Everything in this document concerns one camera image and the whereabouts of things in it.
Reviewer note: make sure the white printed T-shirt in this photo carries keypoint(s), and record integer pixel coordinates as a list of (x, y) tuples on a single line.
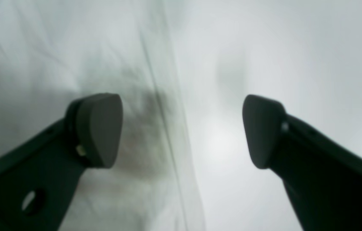
[(53, 52)]

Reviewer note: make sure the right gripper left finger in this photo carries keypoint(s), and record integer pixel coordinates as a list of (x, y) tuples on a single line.
[(38, 179)]

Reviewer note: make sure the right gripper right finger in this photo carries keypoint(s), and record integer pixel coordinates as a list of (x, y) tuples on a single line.
[(323, 180)]

